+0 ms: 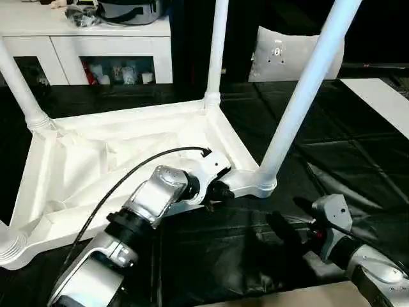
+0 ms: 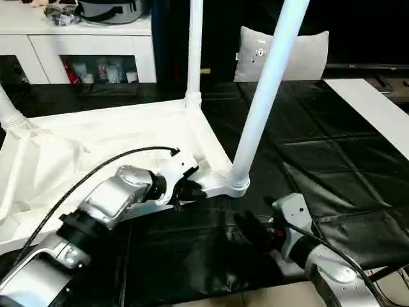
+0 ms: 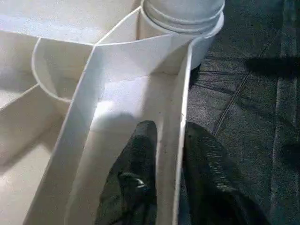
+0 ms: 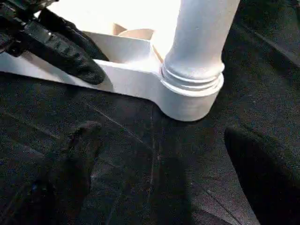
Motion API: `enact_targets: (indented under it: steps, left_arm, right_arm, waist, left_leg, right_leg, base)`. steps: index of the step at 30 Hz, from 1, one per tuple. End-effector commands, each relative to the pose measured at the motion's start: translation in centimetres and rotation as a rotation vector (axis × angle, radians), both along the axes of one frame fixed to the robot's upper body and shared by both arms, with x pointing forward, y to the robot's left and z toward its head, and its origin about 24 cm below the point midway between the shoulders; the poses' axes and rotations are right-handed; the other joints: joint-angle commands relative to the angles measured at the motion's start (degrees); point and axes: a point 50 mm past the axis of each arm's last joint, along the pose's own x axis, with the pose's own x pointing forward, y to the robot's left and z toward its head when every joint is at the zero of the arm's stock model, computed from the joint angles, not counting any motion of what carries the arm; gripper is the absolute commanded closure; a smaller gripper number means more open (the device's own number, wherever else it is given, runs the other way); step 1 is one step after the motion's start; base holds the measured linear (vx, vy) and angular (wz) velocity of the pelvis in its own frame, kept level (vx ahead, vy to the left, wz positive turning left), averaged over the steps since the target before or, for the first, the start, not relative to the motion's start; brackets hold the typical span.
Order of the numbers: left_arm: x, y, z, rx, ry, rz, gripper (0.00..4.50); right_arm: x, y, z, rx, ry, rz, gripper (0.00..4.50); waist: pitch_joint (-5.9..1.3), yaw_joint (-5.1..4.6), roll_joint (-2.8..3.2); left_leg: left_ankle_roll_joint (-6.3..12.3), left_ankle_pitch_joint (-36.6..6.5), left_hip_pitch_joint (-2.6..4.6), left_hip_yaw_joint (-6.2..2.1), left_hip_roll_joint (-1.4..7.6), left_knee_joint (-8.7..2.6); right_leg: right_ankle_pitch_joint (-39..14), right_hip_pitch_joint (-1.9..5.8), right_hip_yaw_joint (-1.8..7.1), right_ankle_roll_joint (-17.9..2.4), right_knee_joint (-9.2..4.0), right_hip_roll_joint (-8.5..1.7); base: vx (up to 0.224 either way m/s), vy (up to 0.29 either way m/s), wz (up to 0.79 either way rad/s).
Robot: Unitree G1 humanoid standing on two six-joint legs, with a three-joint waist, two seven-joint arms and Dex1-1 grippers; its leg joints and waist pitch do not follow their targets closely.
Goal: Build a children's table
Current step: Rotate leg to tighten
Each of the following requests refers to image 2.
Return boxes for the white plastic table leg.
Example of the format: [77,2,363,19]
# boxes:
[231,0,311,193]
[0,82,30,132]
[184,0,205,112]

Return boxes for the white plastic table top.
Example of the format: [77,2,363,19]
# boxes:
[0,97,251,257]

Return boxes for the black camera cable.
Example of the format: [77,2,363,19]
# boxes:
[12,146,181,267]
[281,220,386,307]

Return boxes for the grey round bag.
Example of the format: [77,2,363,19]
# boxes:
[77,0,151,26]

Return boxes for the white flat board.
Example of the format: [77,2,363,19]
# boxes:
[323,77,409,152]

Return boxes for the dark clutter pile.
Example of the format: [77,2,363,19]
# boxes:
[43,4,81,28]

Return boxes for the grey cushion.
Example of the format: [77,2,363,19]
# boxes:
[233,26,330,83]

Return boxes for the black right camera cable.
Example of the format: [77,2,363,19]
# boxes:
[281,220,386,307]

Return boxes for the thin black metal rail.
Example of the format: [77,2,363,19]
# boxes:
[325,63,409,70]

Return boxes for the white cabinet with glass doors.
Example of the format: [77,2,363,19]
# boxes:
[0,15,158,85]

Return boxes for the black left camera cable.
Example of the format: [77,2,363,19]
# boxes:
[12,146,181,267]

